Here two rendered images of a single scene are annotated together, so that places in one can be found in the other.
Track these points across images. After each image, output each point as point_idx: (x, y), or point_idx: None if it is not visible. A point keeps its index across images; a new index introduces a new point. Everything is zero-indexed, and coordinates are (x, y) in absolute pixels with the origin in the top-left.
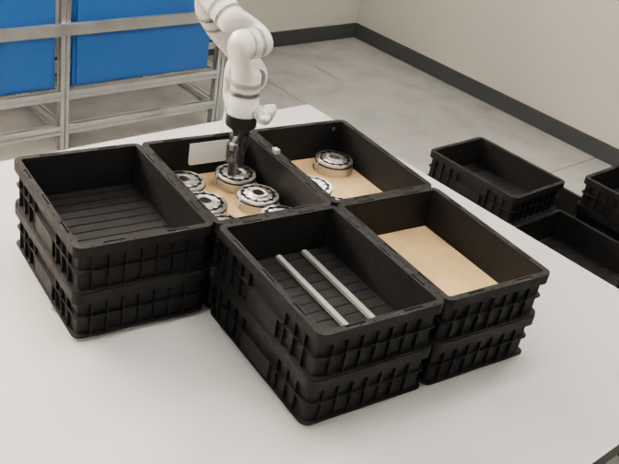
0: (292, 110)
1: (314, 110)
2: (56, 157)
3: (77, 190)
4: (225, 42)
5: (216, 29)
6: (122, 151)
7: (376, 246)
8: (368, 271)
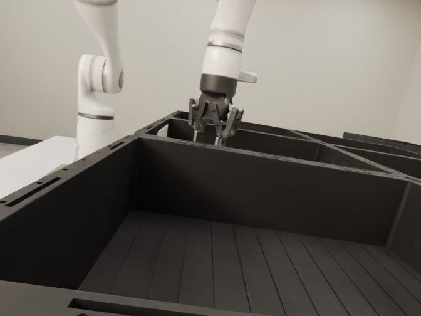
0: (52, 139)
1: (66, 137)
2: (60, 195)
3: (87, 271)
4: (110, 24)
5: (107, 2)
6: (131, 150)
7: (395, 155)
8: None
